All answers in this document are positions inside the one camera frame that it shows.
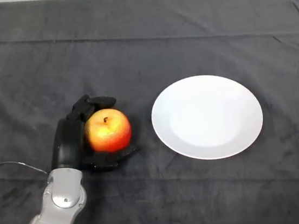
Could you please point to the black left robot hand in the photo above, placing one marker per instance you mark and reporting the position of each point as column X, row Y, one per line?
column 67, row 144

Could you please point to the red yellow apple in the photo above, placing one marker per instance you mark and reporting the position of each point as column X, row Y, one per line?
column 108, row 134

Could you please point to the white round plate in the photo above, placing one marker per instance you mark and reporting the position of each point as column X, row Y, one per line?
column 207, row 118

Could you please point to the black cloth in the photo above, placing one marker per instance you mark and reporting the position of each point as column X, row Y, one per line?
column 158, row 48

